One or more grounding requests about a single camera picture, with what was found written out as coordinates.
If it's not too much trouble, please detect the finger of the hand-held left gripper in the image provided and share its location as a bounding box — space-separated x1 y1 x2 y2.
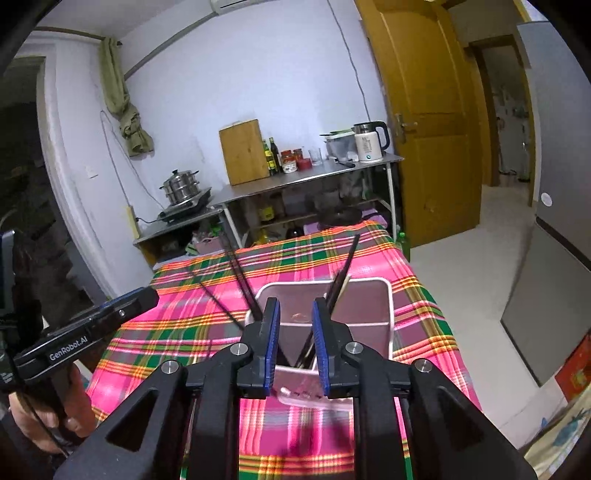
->
83 287 160 335

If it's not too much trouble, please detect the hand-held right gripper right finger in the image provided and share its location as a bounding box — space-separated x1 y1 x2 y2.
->
311 298 539 480

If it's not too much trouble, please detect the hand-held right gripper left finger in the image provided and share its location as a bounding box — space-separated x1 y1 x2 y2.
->
55 298 281 480

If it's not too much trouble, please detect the bunch of black chopsticks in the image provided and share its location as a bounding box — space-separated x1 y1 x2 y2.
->
189 233 362 370

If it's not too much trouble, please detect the pink plastic utensil holder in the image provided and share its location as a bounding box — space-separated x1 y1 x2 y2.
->
245 277 395 409

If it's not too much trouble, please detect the person's left hand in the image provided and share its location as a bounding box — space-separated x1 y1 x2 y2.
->
9 369 95 452

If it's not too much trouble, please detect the pink plaid tablecloth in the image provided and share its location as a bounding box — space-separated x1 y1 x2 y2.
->
85 219 483 480

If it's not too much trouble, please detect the low steel cabinet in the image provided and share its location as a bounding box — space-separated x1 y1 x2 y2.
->
133 205 232 269

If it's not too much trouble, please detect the black induction cooker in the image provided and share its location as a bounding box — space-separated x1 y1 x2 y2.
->
157 187 214 225

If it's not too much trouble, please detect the steel steamer pot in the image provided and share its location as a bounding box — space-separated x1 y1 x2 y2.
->
160 168 202 206

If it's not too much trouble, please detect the black wok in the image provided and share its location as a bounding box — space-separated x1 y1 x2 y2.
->
316 206 366 230

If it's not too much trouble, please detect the stainless steel table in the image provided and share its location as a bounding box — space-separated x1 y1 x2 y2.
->
210 154 405 260

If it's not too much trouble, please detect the wooden cutting board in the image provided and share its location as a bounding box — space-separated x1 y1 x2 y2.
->
219 119 271 186

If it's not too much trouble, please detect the olive green curtain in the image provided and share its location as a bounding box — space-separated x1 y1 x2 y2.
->
99 37 155 158

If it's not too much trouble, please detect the grey dish container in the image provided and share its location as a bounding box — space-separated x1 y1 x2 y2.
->
321 130 359 162

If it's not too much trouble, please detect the white electric kettle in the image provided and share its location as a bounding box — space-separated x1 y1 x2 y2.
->
353 121 391 164

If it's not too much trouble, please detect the yellow wooden door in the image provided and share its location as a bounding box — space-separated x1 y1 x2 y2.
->
360 0 482 248

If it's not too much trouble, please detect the red cardboard box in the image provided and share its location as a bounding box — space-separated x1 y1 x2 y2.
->
554 335 591 400

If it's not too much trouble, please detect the grey refrigerator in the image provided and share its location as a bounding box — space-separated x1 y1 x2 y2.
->
501 21 591 387

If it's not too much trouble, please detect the white air conditioner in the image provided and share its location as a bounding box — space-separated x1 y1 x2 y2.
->
210 0 260 13

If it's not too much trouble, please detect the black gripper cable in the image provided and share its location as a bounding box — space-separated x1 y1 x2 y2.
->
19 378 71 457

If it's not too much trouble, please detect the metal door handle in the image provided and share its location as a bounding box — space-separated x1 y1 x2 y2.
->
394 113 419 144

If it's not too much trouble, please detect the thin wall cable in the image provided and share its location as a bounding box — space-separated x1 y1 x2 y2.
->
338 0 371 126

